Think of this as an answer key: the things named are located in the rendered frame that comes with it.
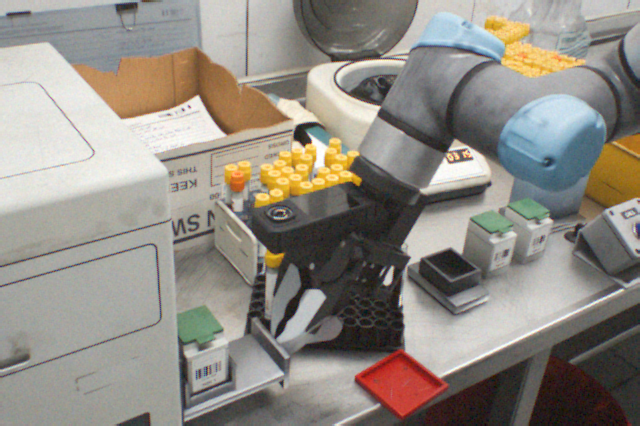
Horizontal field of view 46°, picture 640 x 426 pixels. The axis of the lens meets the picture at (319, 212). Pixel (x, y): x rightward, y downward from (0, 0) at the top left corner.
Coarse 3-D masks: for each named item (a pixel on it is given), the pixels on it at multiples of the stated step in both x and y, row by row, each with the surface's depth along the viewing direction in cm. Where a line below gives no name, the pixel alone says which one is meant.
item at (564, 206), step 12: (516, 180) 101; (516, 192) 102; (528, 192) 99; (540, 192) 99; (552, 192) 101; (564, 192) 102; (576, 192) 103; (540, 204) 101; (552, 204) 102; (564, 204) 103; (576, 204) 105; (552, 216) 103; (564, 216) 105; (576, 216) 105; (552, 228) 102
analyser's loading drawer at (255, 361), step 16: (256, 320) 74; (256, 336) 74; (272, 336) 72; (240, 352) 73; (256, 352) 73; (272, 352) 72; (240, 368) 71; (256, 368) 71; (272, 368) 72; (288, 368) 71; (224, 384) 68; (240, 384) 70; (256, 384) 70; (272, 384) 71; (288, 384) 72; (192, 400) 66; (208, 400) 67; (224, 400) 68; (192, 416) 67
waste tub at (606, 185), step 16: (608, 144) 106; (624, 144) 117; (608, 160) 107; (624, 160) 104; (592, 176) 110; (608, 176) 107; (624, 176) 105; (592, 192) 111; (608, 192) 108; (624, 192) 106
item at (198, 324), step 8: (184, 312) 67; (192, 312) 68; (200, 312) 68; (208, 312) 68; (184, 320) 67; (192, 320) 67; (200, 320) 67; (208, 320) 67; (216, 320) 67; (184, 328) 66; (192, 328) 66; (200, 328) 66; (208, 328) 66; (216, 328) 66; (184, 336) 65; (192, 336) 65; (200, 336) 65; (208, 336) 65; (184, 344) 64; (200, 344) 64
